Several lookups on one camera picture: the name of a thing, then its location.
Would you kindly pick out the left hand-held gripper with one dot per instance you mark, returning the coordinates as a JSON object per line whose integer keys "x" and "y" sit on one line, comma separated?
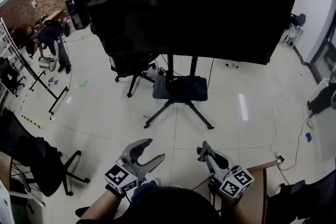
{"x": 121, "y": 177}

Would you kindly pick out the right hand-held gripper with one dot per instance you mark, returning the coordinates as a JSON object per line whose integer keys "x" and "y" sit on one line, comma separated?
{"x": 236, "y": 182}

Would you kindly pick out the black TV stand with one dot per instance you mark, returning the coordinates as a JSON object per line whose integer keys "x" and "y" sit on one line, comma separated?
{"x": 183, "y": 89}

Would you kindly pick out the person's right forearm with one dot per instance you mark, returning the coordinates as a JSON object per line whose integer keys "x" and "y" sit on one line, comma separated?
{"x": 236, "y": 208}

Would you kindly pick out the black metal frame cart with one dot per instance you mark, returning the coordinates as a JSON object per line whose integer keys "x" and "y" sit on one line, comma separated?
{"x": 58, "y": 100}

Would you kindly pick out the person's left shoe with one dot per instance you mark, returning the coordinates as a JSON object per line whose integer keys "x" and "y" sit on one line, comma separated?
{"x": 155, "y": 181}

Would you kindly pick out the person's left leg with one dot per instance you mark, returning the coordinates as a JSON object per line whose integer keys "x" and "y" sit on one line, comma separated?
{"x": 143, "y": 188}

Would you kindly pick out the small gray metal piece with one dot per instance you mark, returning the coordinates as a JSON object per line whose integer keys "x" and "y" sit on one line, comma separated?
{"x": 146, "y": 116}

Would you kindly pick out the wooden stool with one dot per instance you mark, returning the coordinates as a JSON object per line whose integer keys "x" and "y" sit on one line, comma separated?
{"x": 258, "y": 191}

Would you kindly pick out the white power strip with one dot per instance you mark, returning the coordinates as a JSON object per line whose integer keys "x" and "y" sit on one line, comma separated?
{"x": 279, "y": 158}

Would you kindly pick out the pale crumpled scrap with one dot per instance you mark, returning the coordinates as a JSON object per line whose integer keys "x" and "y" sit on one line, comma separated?
{"x": 173, "y": 81}

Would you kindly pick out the small white black device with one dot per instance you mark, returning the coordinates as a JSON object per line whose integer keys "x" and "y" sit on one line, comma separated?
{"x": 161, "y": 70}

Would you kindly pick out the large black bag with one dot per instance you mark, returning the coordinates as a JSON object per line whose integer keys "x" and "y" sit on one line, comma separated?
{"x": 302, "y": 199}

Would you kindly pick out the blue floor rag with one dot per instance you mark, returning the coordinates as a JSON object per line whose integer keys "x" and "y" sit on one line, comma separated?
{"x": 308, "y": 137}

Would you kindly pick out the small white power adapter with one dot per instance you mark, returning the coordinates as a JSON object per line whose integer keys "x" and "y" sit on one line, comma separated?
{"x": 52, "y": 118}

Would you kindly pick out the white wheeled base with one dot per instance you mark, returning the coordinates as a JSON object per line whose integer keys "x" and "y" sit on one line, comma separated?
{"x": 232, "y": 63}

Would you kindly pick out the black mesh office chair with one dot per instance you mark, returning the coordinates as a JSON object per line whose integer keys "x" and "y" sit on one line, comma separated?
{"x": 39, "y": 165}

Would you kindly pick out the shiny metal trash bin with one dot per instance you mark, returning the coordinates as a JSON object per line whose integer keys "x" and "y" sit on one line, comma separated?
{"x": 47, "y": 63}

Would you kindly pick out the white side table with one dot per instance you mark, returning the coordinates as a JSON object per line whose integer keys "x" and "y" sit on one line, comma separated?
{"x": 292, "y": 35}

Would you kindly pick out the black backpack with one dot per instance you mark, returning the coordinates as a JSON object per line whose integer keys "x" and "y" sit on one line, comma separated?
{"x": 67, "y": 30}

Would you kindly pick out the large black TV screen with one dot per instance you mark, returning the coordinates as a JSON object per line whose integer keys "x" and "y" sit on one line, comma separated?
{"x": 189, "y": 8}

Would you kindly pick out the small black office chair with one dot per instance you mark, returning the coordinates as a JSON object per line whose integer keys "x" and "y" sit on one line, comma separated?
{"x": 10, "y": 76}

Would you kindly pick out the black cabinet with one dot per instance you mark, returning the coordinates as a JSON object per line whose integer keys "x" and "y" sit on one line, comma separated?
{"x": 77, "y": 13}

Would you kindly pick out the small black bag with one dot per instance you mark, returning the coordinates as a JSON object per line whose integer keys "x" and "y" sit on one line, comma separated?
{"x": 299, "y": 19}

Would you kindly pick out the wooden table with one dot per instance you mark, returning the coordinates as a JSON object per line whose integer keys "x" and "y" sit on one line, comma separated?
{"x": 51, "y": 16}

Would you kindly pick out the paper sheet on brick wall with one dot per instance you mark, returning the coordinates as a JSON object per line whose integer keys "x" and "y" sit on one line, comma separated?
{"x": 33, "y": 4}

